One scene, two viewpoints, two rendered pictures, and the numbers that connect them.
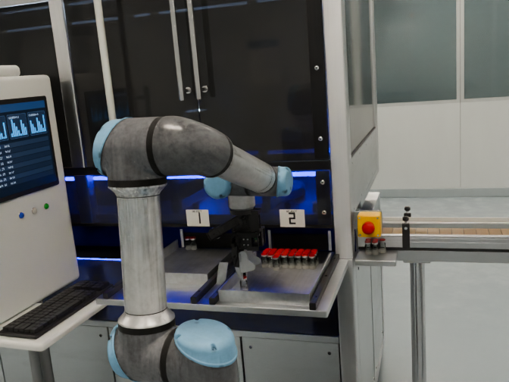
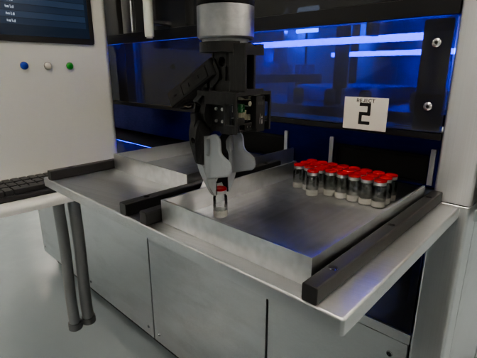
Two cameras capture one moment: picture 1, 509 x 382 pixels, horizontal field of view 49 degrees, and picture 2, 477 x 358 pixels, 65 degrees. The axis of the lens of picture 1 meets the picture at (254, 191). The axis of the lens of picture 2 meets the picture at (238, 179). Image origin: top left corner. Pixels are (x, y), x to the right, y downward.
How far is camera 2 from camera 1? 115 cm
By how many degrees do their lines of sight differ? 24
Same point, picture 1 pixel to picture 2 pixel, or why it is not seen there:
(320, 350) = (375, 343)
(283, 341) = not seen: hidden behind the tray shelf
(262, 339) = not seen: hidden behind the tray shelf
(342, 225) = (463, 136)
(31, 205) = (43, 57)
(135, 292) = not seen: outside the picture
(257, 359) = (284, 317)
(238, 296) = (186, 221)
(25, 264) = (26, 126)
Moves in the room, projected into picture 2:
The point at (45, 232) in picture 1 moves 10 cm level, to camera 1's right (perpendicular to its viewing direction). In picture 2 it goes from (66, 96) to (91, 97)
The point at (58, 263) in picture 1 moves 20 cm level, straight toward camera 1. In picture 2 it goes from (84, 138) to (47, 151)
